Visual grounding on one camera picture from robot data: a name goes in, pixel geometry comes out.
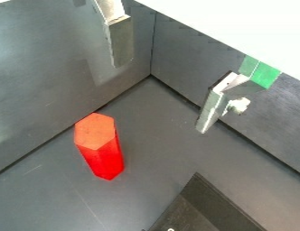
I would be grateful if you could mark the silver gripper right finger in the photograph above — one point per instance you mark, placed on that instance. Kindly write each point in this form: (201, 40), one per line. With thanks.
(226, 95)

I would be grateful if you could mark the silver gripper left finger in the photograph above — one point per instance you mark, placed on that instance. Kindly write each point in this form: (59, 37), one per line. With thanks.
(118, 30)

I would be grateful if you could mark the red hexagonal prism block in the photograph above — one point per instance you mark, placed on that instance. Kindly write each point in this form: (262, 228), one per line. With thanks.
(95, 138)

